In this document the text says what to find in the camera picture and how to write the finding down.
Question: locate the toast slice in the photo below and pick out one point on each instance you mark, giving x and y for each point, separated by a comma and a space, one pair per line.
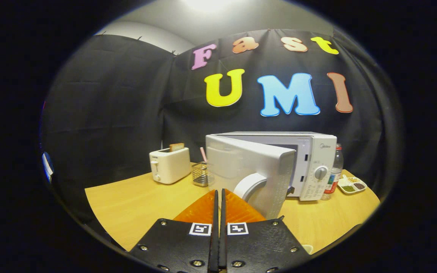
176, 147

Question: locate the white toaster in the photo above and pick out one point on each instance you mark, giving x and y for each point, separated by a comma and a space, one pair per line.
171, 167

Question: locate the clear plastic water bottle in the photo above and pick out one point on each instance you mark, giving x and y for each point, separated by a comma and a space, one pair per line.
336, 170

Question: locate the white cherry print plate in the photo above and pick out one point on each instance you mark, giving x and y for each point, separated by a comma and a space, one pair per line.
308, 248

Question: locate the white divided condiment dish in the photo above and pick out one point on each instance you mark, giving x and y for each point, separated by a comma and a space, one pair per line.
352, 185

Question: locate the white microwave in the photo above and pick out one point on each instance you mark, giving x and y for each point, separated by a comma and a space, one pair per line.
249, 163

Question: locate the pink striped straw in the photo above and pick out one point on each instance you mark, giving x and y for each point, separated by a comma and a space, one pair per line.
203, 155

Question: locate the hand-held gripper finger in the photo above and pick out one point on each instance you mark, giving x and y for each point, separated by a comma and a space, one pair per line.
223, 242
214, 242

